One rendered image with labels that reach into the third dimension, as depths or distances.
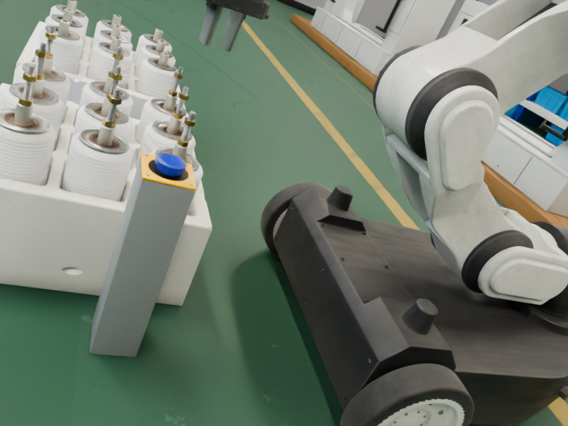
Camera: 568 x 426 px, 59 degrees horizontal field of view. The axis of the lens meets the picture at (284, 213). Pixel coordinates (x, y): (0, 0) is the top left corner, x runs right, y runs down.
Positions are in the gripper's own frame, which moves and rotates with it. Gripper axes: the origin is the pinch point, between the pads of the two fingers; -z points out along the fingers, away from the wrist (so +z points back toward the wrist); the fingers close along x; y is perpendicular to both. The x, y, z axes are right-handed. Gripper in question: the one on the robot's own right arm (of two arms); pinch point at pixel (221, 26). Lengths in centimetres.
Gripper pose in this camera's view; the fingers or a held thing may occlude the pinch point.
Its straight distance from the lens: 79.6
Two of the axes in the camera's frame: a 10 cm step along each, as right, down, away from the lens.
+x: -7.8, -0.3, -6.3
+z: 3.8, -8.2, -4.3
